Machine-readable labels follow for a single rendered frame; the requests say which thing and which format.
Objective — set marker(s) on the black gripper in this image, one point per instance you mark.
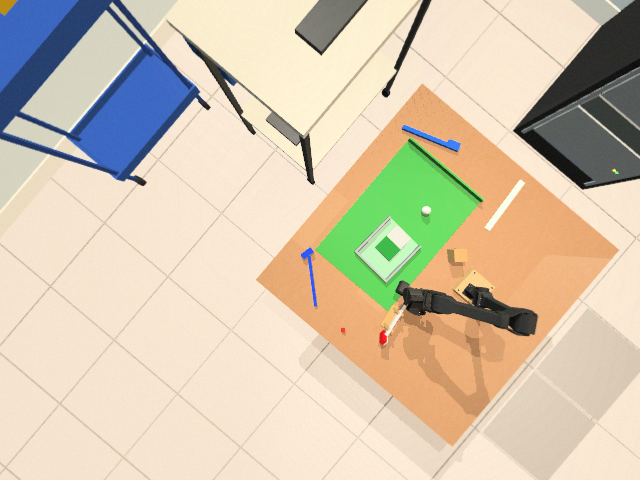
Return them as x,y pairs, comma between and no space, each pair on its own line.
401,286

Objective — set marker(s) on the green rectangular mat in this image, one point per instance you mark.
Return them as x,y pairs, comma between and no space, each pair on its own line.
409,182

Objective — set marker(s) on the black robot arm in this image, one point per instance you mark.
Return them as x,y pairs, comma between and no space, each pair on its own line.
521,320

